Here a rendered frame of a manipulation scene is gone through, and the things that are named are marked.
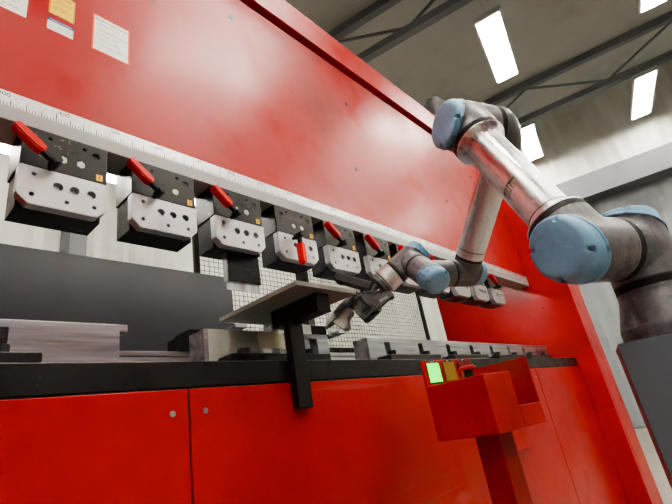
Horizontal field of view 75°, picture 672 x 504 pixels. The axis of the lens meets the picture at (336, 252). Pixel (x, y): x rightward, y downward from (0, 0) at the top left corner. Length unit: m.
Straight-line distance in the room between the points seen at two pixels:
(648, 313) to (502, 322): 2.17
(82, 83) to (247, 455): 0.84
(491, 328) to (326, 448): 2.18
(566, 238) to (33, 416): 0.82
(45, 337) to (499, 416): 0.86
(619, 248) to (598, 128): 8.62
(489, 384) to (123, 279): 1.13
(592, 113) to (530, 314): 6.98
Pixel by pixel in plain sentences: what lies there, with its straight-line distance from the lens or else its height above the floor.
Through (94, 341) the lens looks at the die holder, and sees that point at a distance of 0.90.
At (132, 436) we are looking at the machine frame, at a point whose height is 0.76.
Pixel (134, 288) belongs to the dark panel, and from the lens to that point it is 1.58.
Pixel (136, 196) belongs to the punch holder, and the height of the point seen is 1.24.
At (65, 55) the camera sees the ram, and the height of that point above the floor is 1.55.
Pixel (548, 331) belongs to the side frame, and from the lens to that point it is 2.94.
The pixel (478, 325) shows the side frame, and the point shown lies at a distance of 3.09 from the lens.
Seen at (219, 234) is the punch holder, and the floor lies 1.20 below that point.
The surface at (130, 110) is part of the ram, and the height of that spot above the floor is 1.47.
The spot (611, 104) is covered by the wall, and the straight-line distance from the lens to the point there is 9.64.
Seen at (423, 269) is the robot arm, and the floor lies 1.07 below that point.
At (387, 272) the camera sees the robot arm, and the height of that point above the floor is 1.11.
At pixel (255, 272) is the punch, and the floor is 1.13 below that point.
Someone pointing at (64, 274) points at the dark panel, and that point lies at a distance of 1.51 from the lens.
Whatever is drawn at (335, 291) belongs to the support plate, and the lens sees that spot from 0.93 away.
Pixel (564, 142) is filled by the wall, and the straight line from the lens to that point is 9.39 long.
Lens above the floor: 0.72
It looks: 22 degrees up
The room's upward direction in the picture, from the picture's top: 10 degrees counter-clockwise
